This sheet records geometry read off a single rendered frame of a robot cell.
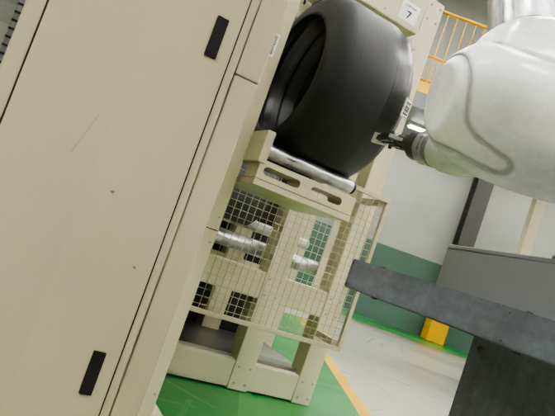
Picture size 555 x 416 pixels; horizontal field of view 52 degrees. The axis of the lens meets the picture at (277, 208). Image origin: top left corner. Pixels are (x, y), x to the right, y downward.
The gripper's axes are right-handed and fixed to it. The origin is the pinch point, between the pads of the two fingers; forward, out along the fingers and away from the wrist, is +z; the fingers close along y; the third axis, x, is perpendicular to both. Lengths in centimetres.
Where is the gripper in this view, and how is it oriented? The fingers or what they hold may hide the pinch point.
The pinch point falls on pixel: (381, 139)
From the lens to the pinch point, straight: 166.3
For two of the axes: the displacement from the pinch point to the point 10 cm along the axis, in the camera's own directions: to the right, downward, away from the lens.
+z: -3.8, -2.1, 9.0
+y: -8.4, -3.3, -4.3
